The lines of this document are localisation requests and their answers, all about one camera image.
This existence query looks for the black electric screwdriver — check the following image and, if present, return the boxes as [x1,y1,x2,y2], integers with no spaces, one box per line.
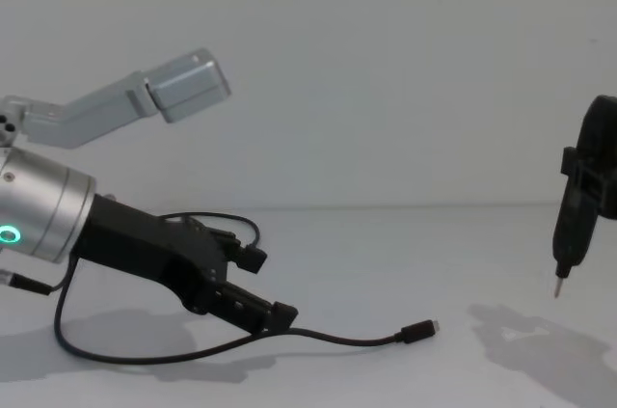
[550,94,617,301]

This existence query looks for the thin dark robot wrist cable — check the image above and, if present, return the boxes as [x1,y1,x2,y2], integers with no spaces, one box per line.
[0,211,265,297]

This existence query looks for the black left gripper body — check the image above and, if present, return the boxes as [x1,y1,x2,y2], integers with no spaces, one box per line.
[71,193,231,317]

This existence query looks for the white table cloth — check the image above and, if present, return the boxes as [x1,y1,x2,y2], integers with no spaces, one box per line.
[0,202,617,408]

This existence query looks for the black cable with plug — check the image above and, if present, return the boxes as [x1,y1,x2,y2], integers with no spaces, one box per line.
[53,256,441,367]

